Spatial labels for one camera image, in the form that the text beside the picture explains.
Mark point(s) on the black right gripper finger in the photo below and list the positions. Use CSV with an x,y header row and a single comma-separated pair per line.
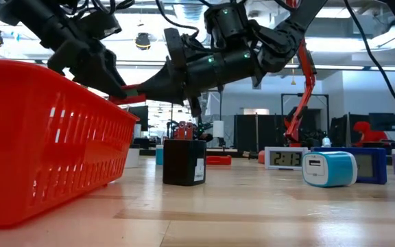
x,y
161,79
166,94

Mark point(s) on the black partition panel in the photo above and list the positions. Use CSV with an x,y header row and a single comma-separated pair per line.
x,y
245,133
341,132

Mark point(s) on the person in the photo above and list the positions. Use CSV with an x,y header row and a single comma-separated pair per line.
x,y
369,135

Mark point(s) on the black metal table frame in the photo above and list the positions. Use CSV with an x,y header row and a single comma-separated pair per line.
x,y
147,152

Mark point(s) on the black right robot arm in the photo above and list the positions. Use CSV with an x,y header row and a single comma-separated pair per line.
x,y
279,41

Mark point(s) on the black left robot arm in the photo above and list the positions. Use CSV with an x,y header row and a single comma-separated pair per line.
x,y
22,20

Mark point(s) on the red plastic basket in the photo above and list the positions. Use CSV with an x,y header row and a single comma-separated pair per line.
x,y
46,137

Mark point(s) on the black charger cube white label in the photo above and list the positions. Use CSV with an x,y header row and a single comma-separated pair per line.
x,y
180,163

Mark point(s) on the small white bottle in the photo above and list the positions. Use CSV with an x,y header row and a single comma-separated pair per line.
x,y
326,142

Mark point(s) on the white cylinder lamp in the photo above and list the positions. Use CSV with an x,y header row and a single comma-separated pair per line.
x,y
218,128

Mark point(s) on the black background monitor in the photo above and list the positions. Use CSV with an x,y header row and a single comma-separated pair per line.
x,y
141,116
384,121

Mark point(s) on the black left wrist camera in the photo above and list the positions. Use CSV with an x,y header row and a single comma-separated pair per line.
x,y
99,25

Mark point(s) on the teal white charger cube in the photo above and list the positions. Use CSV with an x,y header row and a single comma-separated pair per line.
x,y
338,169

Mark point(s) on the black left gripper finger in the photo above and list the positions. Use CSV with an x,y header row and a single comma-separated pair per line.
x,y
98,77
112,63

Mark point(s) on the black background station frame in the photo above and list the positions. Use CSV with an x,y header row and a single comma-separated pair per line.
x,y
322,94

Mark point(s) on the white digital clock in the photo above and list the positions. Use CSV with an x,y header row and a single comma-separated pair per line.
x,y
286,158

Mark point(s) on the red desk lamp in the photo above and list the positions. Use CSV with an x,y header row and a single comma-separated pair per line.
x,y
309,79

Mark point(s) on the dark blue digital clock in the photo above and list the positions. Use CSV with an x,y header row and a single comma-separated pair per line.
x,y
379,168

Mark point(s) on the white blue charger cube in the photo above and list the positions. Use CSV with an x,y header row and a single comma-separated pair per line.
x,y
159,156

